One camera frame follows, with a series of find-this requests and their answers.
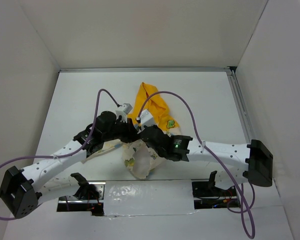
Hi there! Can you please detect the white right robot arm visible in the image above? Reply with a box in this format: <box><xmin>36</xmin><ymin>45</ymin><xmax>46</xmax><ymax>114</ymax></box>
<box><xmin>138</xmin><ymin>125</ymin><xmax>274</xmax><ymax>196</ymax></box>

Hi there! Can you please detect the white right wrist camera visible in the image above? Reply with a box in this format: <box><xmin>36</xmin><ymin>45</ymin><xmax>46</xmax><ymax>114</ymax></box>
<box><xmin>136</xmin><ymin>109</ymin><xmax>156</xmax><ymax>131</ymax></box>

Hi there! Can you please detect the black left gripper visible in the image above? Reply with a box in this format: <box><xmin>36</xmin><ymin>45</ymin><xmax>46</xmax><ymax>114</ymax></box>
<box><xmin>102</xmin><ymin>117</ymin><xmax>141</xmax><ymax>144</ymax></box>

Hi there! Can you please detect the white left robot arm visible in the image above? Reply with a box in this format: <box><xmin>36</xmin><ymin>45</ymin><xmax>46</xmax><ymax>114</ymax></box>
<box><xmin>0</xmin><ymin>106</ymin><xmax>138</xmax><ymax>219</ymax></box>

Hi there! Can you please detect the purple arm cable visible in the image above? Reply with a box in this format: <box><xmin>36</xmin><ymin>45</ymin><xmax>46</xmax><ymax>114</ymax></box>
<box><xmin>0</xmin><ymin>88</ymin><xmax>120</xmax><ymax>220</ymax></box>
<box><xmin>137</xmin><ymin>91</ymin><xmax>256</xmax><ymax>240</ymax></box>

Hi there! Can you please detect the white taped front panel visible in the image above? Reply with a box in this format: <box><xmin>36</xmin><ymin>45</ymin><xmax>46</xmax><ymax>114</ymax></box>
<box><xmin>103</xmin><ymin>180</ymin><xmax>195</xmax><ymax>217</ymax></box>

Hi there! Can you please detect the yellow and white kids jacket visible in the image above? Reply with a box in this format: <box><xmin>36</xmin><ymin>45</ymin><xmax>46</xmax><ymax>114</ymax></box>
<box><xmin>82</xmin><ymin>82</ymin><xmax>181</xmax><ymax>180</ymax></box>

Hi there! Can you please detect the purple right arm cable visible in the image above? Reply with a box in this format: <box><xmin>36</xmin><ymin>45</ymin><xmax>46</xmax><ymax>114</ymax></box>
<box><xmin>137</xmin><ymin>91</ymin><xmax>256</xmax><ymax>240</ymax></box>

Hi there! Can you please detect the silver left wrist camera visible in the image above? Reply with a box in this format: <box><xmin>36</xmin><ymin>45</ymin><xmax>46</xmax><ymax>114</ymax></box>
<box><xmin>115</xmin><ymin>103</ymin><xmax>133</xmax><ymax>123</ymax></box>

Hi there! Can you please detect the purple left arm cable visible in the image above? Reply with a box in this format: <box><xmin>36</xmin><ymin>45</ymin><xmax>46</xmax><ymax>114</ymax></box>
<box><xmin>0</xmin><ymin>88</ymin><xmax>120</xmax><ymax>220</ymax></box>

